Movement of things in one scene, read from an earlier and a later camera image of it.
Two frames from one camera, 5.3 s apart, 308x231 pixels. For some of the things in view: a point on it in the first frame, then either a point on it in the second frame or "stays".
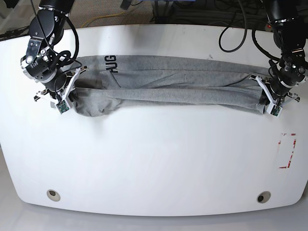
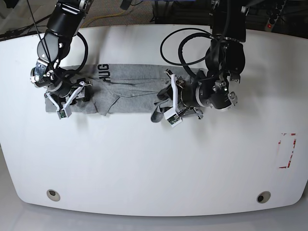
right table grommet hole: x=263 y=197 stays
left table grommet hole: x=53 y=195 stays
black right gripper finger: x=263 y=99 -> x=166 y=93
